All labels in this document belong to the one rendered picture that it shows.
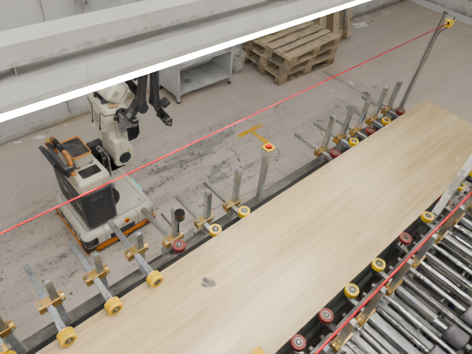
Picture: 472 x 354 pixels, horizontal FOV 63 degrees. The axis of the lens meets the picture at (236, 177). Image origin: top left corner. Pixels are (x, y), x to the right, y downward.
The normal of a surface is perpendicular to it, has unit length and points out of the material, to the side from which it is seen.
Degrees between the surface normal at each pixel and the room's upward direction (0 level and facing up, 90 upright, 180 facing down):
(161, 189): 0
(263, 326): 0
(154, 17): 90
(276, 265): 0
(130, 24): 90
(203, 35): 61
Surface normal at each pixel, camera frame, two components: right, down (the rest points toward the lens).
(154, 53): 0.62, 0.15
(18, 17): 0.66, 0.57
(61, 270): 0.09, -0.70
